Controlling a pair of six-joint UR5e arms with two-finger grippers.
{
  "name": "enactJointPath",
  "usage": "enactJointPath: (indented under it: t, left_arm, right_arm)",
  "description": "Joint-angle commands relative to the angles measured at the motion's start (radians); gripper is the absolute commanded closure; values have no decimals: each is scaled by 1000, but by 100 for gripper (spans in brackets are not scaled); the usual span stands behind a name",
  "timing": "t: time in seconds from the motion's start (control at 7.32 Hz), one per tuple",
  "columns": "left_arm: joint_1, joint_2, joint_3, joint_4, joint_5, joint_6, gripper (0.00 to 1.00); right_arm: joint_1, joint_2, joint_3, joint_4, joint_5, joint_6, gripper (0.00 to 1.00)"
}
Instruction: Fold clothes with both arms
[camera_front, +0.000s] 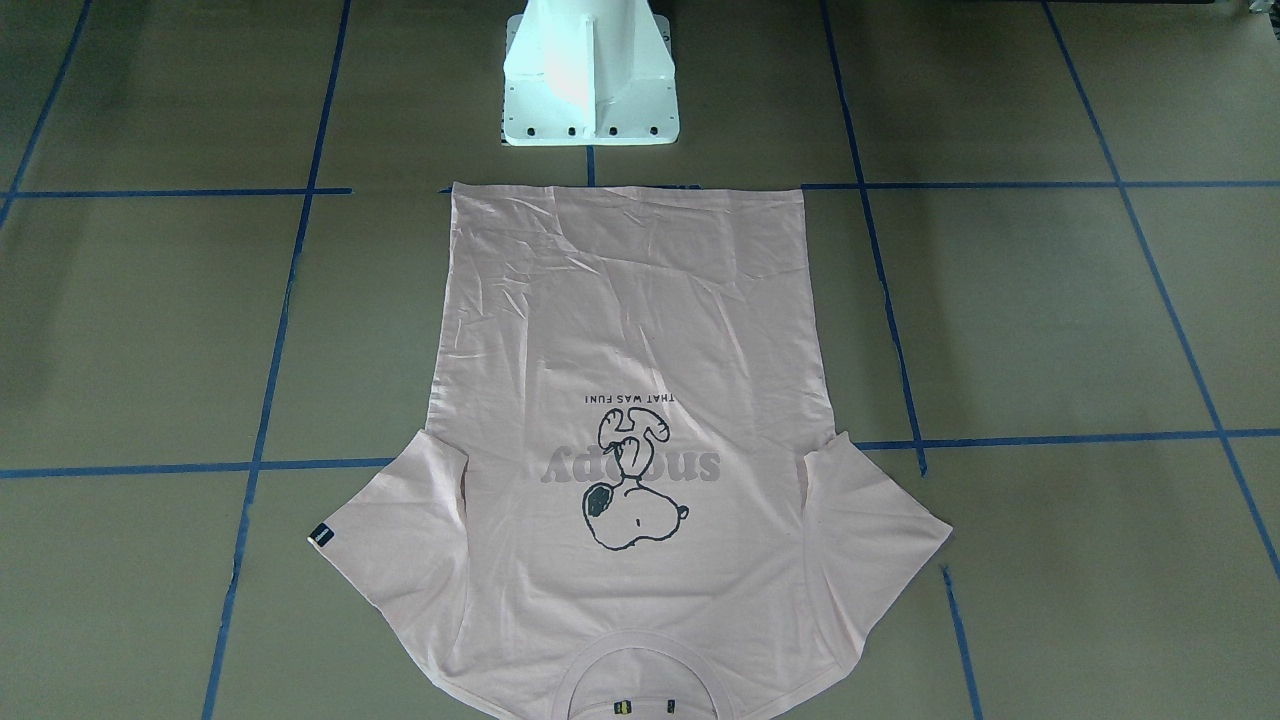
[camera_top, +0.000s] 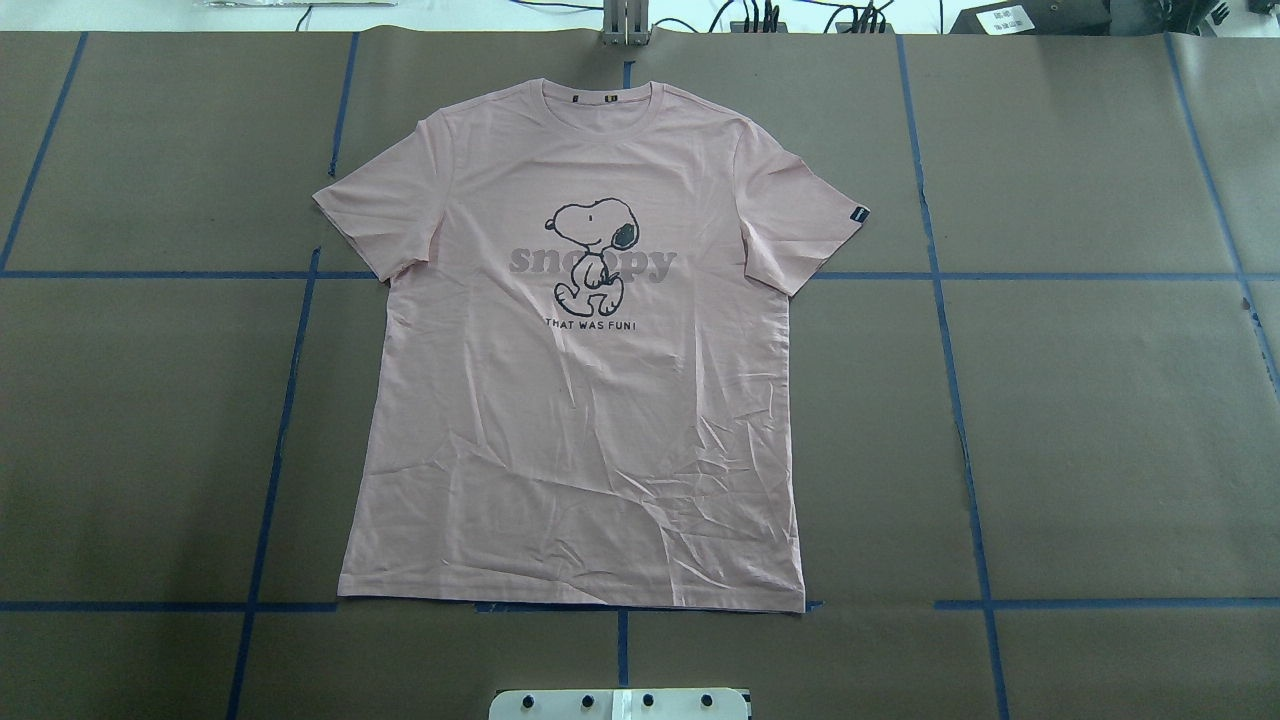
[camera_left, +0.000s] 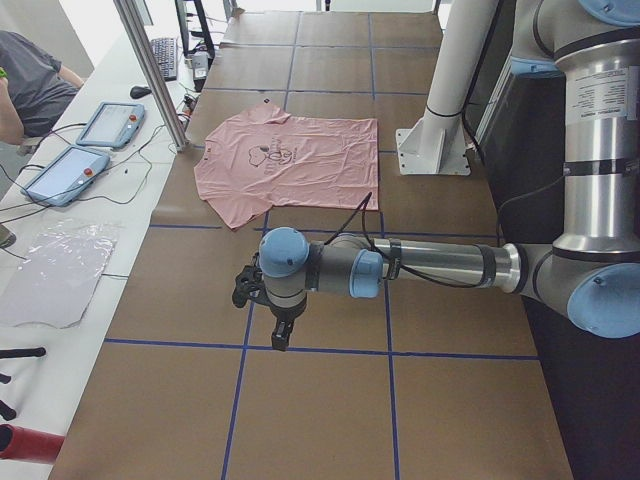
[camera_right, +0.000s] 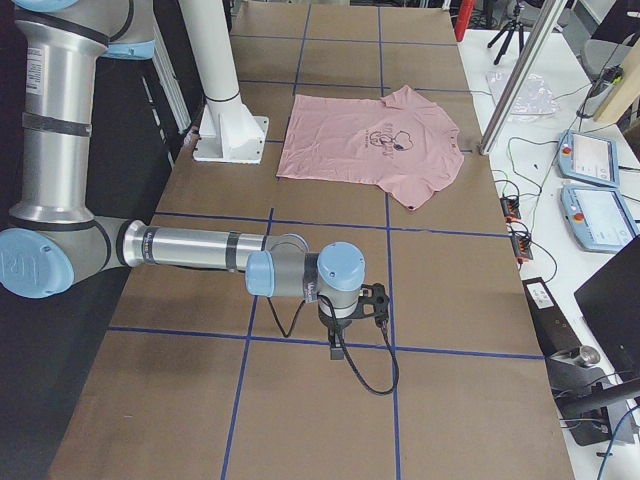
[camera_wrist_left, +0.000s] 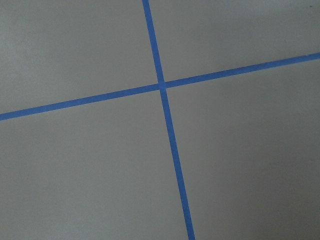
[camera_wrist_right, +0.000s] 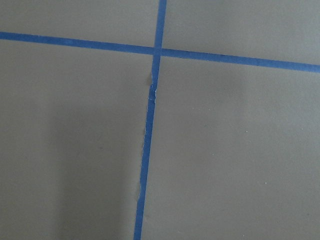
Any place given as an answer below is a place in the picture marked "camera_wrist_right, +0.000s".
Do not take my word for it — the blue tape line crosswise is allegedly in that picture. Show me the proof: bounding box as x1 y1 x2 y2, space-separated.
0 31 320 73

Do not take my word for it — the blue tape line lengthwise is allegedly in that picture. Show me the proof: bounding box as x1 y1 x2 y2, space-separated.
133 0 167 240

